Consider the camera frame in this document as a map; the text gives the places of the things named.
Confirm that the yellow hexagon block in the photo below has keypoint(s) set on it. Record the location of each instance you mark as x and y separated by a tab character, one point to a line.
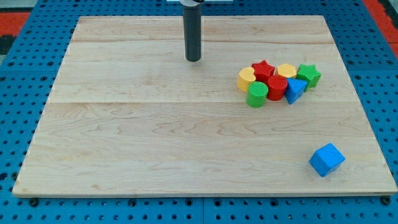
286	70

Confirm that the wooden board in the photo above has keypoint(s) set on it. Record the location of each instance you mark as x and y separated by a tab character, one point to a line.
129	117

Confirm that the yellow heart block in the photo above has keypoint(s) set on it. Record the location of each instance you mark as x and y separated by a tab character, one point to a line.
245	78

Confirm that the red star block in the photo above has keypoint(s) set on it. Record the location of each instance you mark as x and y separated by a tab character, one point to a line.
263	71

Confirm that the green cylinder block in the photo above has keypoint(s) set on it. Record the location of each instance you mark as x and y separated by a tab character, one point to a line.
257	93

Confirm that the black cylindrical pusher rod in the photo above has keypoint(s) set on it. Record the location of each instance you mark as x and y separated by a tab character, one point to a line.
192	29

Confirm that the green star block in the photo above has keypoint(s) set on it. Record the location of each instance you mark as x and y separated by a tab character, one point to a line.
310	74

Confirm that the blue triangle block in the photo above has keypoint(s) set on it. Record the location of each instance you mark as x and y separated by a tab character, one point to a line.
295	89

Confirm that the red cylinder block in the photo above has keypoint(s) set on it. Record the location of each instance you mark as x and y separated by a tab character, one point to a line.
277	86

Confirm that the blue cube block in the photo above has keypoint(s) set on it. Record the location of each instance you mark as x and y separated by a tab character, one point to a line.
326	159

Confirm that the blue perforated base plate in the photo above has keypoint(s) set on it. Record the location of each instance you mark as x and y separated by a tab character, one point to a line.
30	66

